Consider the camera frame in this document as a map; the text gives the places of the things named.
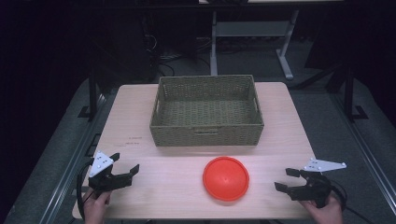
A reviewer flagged red round plate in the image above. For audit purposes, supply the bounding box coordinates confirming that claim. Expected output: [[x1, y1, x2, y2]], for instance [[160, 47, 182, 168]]
[[202, 156, 250, 203]]

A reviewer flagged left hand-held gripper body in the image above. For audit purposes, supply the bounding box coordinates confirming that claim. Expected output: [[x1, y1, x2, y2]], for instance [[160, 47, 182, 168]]
[[88, 150, 132, 199]]

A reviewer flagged grey metal desk frame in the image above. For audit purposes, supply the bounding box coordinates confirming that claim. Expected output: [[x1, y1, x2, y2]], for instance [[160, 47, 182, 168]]
[[209, 8, 301, 81]]

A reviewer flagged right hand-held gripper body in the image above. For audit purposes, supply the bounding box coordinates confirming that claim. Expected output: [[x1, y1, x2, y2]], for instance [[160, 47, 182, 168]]
[[288, 157, 347, 209]]

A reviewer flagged black cable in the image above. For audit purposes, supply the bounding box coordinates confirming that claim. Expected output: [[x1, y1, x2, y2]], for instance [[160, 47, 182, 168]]
[[76, 158, 96, 220], [326, 178, 376, 224]]

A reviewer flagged person's left hand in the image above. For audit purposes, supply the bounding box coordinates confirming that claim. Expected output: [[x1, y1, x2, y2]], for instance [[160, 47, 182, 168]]
[[82, 187, 113, 224]]

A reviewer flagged black metal stand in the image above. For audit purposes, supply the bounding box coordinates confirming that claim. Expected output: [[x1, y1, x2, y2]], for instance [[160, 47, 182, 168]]
[[339, 62, 370, 123], [78, 66, 106, 121]]

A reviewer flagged person's right hand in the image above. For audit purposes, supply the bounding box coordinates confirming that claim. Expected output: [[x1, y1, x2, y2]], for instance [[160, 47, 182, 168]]
[[299, 191, 344, 224]]

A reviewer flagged green woven basket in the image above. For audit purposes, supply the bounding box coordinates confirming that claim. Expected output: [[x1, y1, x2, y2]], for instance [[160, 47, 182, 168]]
[[148, 74, 265, 147]]

